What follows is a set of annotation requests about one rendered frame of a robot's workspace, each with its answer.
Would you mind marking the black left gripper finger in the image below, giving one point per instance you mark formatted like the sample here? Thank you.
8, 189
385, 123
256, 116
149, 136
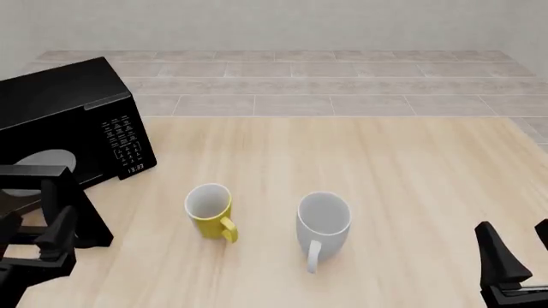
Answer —
9, 229
57, 239

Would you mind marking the yellow mug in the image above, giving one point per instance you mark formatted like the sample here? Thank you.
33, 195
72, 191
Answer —
210, 224

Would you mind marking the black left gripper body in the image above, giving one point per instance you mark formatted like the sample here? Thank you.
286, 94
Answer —
30, 272

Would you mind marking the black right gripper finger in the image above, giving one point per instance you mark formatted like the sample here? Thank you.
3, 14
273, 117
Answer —
498, 260
543, 234

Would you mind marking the white mug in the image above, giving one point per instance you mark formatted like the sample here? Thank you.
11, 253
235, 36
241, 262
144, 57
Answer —
325, 239

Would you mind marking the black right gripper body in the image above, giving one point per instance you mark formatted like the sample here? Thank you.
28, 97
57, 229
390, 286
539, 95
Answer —
520, 296

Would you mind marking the black microwave oven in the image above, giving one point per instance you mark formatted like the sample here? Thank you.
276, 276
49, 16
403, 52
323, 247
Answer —
60, 106

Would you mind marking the grey microwave turntable plate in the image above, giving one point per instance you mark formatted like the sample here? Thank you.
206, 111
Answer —
45, 158

